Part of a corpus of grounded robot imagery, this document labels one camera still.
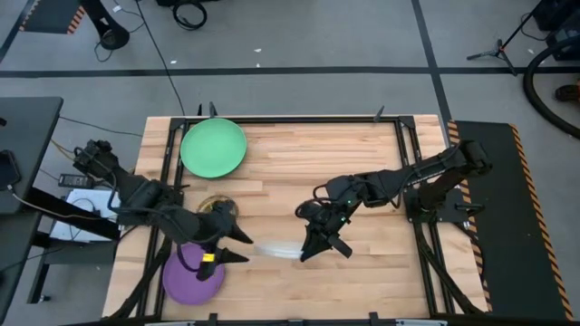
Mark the black tripod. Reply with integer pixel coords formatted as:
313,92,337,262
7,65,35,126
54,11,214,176
466,0,545,77

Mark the black power adapter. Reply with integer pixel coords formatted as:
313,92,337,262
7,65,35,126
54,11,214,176
57,173,95,189

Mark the black aluminium table frame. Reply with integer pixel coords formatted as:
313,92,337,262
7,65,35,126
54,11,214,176
108,115,488,326

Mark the black equipment case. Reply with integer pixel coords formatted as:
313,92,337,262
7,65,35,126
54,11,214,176
532,0,580,62

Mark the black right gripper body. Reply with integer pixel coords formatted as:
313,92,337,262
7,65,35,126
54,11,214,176
295,194,359,239

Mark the black metal stand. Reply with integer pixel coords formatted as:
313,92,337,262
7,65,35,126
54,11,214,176
24,186,121,305

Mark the black phone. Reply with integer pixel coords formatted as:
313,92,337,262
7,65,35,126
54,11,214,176
0,149,23,191

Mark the green plastic plate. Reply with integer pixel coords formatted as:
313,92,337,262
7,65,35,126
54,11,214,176
179,117,248,179

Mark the person's shoe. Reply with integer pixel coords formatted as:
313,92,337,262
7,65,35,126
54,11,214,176
555,83,580,103

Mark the white paper sheet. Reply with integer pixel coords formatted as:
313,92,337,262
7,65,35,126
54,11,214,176
48,187,122,244

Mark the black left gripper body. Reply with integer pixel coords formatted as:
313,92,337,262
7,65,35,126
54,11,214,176
192,201,238,283

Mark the large black hose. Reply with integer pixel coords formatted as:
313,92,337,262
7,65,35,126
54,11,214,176
522,34,580,140

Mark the coiled black cable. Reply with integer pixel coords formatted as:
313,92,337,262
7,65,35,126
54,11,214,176
170,0,208,32

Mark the long black floor cable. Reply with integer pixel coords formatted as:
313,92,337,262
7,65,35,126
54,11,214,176
134,0,186,117

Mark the black desk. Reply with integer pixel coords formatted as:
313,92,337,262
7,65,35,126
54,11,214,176
0,96,64,216

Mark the dark purple plastic plate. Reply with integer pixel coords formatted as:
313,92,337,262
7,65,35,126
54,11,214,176
161,242,227,306

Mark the black hazard-striped floor mat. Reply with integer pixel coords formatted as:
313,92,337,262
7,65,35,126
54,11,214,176
447,120,575,321
17,0,87,36

